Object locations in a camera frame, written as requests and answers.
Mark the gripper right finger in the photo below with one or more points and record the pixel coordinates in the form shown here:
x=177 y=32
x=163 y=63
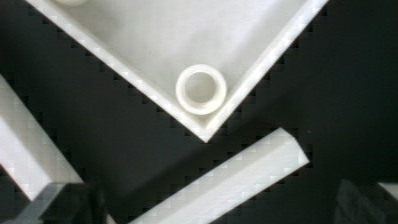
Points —
x=367 y=203

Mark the white square tabletop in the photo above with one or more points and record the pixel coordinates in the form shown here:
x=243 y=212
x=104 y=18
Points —
x=189 y=47

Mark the white table leg with tag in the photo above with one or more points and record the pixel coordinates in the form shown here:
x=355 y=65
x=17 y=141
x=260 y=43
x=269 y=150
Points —
x=232 y=183

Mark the white L-shaped fence wall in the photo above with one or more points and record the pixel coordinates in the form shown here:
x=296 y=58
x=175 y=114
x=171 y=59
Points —
x=31 y=158

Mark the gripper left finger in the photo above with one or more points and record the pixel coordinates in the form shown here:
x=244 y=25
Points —
x=68 y=204

